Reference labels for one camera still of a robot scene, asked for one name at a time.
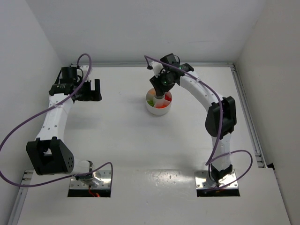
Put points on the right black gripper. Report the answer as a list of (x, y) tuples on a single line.
[(160, 93)]

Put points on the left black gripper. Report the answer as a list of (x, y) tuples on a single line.
[(88, 93)]

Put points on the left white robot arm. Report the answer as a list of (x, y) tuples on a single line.
[(48, 153)]

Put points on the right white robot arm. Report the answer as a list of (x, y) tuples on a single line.
[(221, 111)]

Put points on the white divided round container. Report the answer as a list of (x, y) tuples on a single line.
[(158, 106)]

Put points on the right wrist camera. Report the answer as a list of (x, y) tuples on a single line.
[(155, 67)]

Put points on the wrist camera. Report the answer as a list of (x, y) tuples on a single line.
[(85, 69), (155, 67)]

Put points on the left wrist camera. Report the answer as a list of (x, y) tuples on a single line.
[(85, 69)]

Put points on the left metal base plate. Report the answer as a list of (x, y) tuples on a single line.
[(100, 179)]

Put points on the metal base plate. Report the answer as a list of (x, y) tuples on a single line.
[(203, 181), (100, 179)]

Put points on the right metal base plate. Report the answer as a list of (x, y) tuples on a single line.
[(203, 181)]

